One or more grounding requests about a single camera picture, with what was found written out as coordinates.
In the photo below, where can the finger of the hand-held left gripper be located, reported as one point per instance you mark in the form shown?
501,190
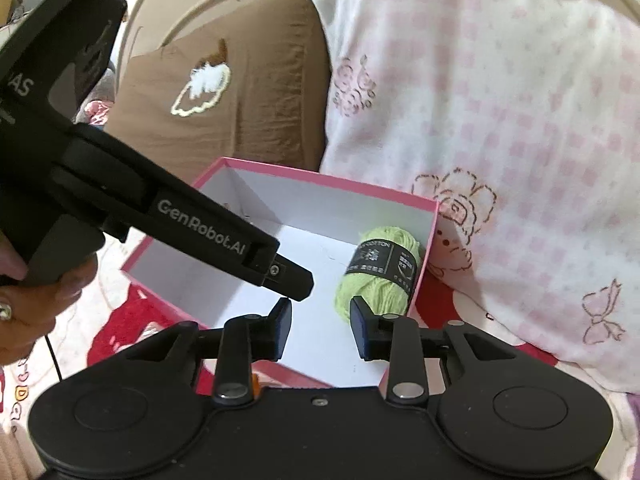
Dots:
292,280

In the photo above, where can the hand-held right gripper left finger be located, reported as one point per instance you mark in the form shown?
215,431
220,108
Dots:
282,327

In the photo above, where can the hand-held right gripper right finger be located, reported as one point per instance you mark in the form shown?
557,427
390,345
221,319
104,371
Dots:
357,330

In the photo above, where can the green yarn ball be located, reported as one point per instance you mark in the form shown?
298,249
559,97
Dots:
350,295

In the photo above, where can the pink cardboard box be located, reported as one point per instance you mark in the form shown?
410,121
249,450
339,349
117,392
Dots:
300,195

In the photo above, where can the person's left hand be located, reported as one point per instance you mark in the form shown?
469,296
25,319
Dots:
30,310

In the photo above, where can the brown pillow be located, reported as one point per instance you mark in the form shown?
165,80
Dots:
260,85

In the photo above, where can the brown cardboard box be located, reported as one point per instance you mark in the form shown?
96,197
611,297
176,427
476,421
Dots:
7,0

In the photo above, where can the pink checked pillow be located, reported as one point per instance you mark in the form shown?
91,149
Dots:
500,110

